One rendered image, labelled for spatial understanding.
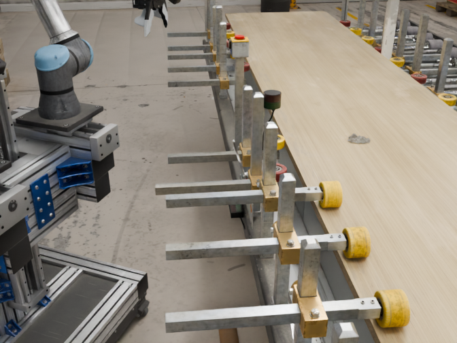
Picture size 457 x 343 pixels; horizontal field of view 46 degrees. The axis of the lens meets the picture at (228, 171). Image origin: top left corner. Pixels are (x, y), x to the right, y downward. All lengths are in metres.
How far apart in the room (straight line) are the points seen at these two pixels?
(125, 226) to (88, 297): 0.89
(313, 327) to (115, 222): 2.25
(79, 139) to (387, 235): 1.09
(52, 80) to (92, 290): 0.97
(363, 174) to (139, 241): 1.58
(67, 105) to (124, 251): 1.24
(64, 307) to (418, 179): 1.50
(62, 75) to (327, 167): 0.97
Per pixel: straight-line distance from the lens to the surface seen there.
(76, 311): 2.37
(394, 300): 1.23
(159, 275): 2.82
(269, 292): 1.62
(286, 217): 1.38
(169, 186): 1.83
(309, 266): 1.16
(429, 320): 1.32
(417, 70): 3.24
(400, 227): 1.61
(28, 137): 2.11
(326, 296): 1.76
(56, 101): 1.97
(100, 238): 3.15
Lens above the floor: 1.76
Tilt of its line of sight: 28 degrees down
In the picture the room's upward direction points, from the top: straight up
